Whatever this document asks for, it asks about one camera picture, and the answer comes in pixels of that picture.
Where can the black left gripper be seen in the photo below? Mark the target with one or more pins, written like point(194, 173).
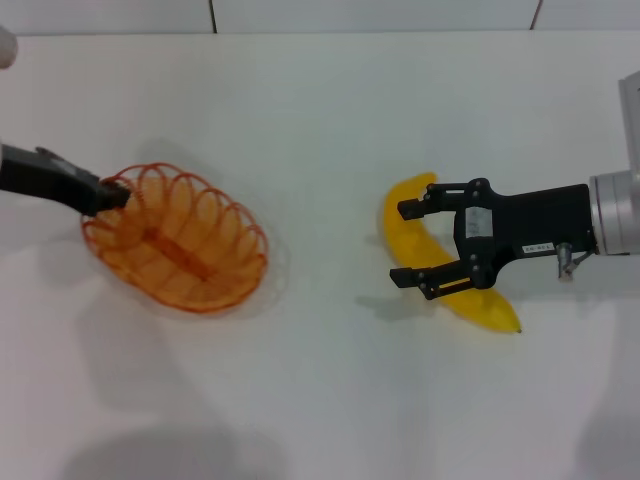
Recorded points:
point(45, 182)

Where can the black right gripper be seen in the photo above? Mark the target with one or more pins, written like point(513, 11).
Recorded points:
point(535, 220)

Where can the yellow banana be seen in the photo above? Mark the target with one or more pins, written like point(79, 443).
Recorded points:
point(420, 245)

